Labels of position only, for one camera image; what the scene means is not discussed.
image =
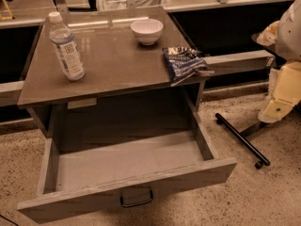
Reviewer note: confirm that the blue chip bag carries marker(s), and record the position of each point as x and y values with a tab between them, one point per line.
184	62

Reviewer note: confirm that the black drawer handle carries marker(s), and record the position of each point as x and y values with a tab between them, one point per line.
135	197

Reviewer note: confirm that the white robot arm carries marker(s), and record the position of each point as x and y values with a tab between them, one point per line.
284	91

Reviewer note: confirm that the grey rail beam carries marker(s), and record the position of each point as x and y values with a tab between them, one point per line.
240	62

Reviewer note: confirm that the white ceramic bowl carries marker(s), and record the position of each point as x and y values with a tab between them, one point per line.
147	31

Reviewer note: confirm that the open grey top drawer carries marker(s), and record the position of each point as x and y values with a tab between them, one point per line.
90	160

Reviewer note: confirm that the clear plastic water bottle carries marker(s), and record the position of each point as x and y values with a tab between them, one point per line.
66	48

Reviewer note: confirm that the grey cabinet with top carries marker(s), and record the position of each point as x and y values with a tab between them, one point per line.
114	61

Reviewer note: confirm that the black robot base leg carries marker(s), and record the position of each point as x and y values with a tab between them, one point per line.
263	161

